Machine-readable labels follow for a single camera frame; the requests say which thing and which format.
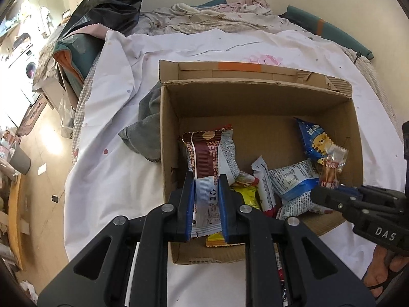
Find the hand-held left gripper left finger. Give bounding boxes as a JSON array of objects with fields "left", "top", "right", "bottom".
[{"left": 38, "top": 172, "right": 196, "bottom": 307}]

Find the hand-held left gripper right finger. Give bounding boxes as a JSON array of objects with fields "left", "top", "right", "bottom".
[{"left": 218, "top": 174, "right": 376, "bottom": 307}]

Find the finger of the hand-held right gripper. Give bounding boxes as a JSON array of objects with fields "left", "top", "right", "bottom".
[
  {"left": 310, "top": 185, "right": 365, "bottom": 218},
  {"left": 356, "top": 185, "right": 409, "bottom": 206}
]

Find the yellow snack packet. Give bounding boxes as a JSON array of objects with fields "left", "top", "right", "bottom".
[{"left": 204, "top": 182, "right": 261, "bottom": 247}]

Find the clear candy packet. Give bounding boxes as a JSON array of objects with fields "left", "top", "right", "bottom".
[{"left": 318, "top": 144, "right": 347, "bottom": 189}]

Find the large blue white snack packet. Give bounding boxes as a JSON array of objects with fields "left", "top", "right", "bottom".
[{"left": 268, "top": 158, "right": 320, "bottom": 202}]

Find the white stick snack packet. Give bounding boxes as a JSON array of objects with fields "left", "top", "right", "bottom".
[{"left": 251, "top": 155, "right": 277, "bottom": 218}]

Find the brown and white snack packet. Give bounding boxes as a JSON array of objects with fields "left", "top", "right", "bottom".
[{"left": 179, "top": 127, "right": 234, "bottom": 238}]

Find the blue cartoon cat snack packet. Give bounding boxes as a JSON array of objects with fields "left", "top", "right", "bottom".
[{"left": 294, "top": 117, "right": 334, "bottom": 167}]

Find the brown cardboard box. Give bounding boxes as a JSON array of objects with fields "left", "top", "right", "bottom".
[{"left": 158, "top": 59, "right": 365, "bottom": 265}]

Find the person's right hand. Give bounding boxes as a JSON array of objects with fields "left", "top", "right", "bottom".
[{"left": 362, "top": 246, "right": 401, "bottom": 302}]

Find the black device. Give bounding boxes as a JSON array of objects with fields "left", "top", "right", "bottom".
[{"left": 401, "top": 128, "right": 409, "bottom": 163}]

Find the grey cloth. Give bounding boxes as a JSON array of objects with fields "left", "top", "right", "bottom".
[{"left": 118, "top": 85, "right": 163, "bottom": 163}]

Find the white bed sheet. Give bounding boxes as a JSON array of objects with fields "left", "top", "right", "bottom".
[{"left": 64, "top": 28, "right": 406, "bottom": 307}]

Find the checked bed sheet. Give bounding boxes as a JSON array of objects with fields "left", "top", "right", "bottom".
[{"left": 72, "top": 61, "right": 96, "bottom": 167}]

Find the teal pillow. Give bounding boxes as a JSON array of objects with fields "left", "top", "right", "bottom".
[{"left": 281, "top": 5, "right": 374, "bottom": 61}]

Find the grey trash bin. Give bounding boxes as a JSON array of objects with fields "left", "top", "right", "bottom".
[{"left": 8, "top": 142, "right": 32, "bottom": 176}]

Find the wooden furniture edge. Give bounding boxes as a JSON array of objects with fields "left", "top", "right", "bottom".
[{"left": 7, "top": 173, "right": 28, "bottom": 271}]

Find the patterned floor mat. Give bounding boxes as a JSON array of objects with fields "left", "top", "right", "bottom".
[{"left": 16, "top": 94, "right": 47, "bottom": 136}]

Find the white storage box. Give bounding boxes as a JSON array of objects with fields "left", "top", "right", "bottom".
[{"left": 32, "top": 80, "right": 64, "bottom": 109}]

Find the teal and orange folded blanket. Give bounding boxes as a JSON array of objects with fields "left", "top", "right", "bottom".
[{"left": 53, "top": 34, "right": 103, "bottom": 109}]

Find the crumpled floral quilt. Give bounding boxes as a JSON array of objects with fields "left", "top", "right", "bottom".
[{"left": 141, "top": 0, "right": 397, "bottom": 125}]

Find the white washing machine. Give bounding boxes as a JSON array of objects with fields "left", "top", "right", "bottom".
[{"left": 6, "top": 34, "right": 40, "bottom": 103}]

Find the black plastic bag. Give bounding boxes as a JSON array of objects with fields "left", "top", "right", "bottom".
[{"left": 58, "top": 0, "right": 144, "bottom": 39}]

